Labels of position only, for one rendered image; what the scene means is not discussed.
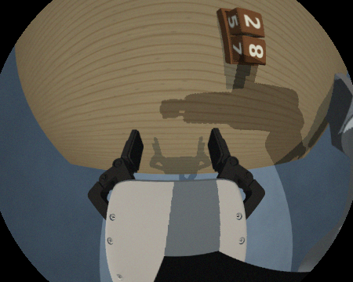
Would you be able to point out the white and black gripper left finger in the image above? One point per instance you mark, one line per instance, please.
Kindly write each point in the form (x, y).
(122, 169)

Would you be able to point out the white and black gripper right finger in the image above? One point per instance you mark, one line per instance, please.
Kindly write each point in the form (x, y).
(222, 159)

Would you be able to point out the brown wooden tray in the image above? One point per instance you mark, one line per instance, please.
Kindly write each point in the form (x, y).
(221, 14)

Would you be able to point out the brown number cube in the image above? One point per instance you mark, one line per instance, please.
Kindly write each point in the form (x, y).
(249, 50)
(245, 22)

